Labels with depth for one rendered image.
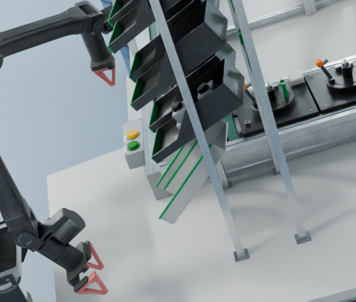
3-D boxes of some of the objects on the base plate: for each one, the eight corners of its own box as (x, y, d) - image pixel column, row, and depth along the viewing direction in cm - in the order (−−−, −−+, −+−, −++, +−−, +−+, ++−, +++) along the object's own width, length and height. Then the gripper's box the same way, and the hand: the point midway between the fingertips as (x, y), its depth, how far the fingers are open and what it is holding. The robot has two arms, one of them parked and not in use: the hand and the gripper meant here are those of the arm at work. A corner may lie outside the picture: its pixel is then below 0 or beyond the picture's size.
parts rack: (235, 262, 200) (139, -12, 158) (218, 184, 231) (134, -63, 188) (311, 240, 198) (235, -43, 156) (284, 164, 229) (214, -89, 186)
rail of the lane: (156, 200, 233) (145, 173, 228) (144, 73, 309) (136, 50, 303) (173, 195, 233) (162, 168, 227) (157, 69, 308) (148, 46, 302)
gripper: (83, 36, 221) (102, 81, 229) (82, 51, 212) (102, 97, 221) (105, 29, 220) (123, 74, 228) (105, 44, 212) (123, 90, 220)
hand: (111, 82), depth 224 cm, fingers closed
